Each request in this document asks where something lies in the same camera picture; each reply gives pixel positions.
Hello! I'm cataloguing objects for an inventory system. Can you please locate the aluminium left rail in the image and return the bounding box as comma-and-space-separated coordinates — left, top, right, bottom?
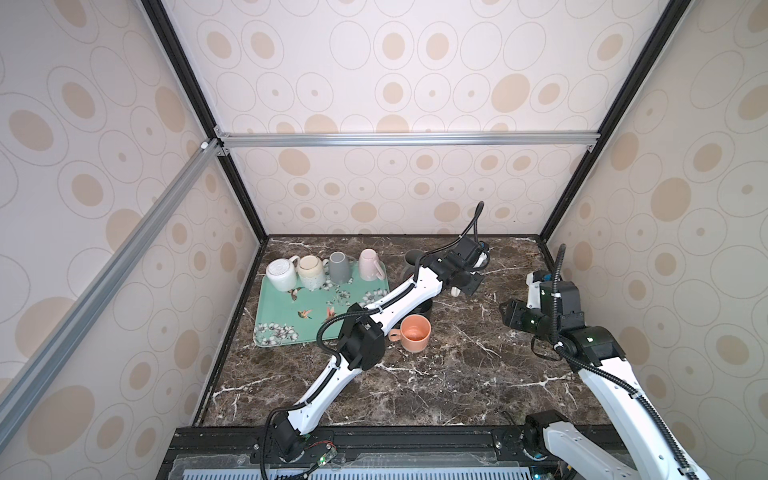
1, 138, 223, 449

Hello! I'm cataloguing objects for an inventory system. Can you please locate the aluminium back rail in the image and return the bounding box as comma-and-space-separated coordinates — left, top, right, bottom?
220, 130, 600, 149

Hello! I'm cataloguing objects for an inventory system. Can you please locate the cream speckled mug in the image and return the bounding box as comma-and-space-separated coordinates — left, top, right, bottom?
297, 255, 327, 291

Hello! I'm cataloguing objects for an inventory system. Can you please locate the small grey mug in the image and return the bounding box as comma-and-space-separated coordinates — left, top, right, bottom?
328, 251, 352, 285

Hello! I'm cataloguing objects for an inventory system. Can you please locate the black mug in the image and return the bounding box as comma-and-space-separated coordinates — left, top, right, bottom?
410, 299, 433, 319

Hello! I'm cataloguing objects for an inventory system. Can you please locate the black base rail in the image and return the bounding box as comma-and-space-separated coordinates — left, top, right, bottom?
157, 425, 585, 479

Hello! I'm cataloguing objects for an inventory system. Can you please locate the black corner frame post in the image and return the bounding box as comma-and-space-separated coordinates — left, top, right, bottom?
538, 0, 693, 244
139, 0, 269, 242

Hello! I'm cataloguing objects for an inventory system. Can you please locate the pink mug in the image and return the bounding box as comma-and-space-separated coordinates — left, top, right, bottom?
358, 248, 386, 282

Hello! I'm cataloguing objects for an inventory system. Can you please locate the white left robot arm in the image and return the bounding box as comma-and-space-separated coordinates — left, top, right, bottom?
261, 235, 490, 462

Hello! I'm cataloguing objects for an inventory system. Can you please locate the cream and peach mug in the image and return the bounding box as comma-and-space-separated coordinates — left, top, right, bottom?
388, 314, 432, 353

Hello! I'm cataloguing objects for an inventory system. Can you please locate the green floral tray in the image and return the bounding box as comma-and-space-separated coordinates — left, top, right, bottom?
253, 263, 389, 347

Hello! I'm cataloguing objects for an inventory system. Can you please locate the large grey mug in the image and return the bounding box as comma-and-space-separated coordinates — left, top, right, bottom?
405, 249, 426, 267

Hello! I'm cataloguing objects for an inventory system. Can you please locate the black corner frame post left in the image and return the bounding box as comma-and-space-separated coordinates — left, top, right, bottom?
139, 0, 269, 242

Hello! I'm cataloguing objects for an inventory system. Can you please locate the white ribbed mug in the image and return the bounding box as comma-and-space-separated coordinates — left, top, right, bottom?
266, 255, 300, 292

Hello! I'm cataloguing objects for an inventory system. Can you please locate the aluminium rail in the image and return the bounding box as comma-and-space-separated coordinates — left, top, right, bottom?
220, 130, 600, 149
1, 138, 223, 449

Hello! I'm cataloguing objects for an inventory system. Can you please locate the black corner frame post right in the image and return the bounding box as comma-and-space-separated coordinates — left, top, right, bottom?
538, 0, 693, 244

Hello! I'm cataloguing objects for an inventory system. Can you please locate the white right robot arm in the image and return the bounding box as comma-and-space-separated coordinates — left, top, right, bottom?
500, 271, 708, 479

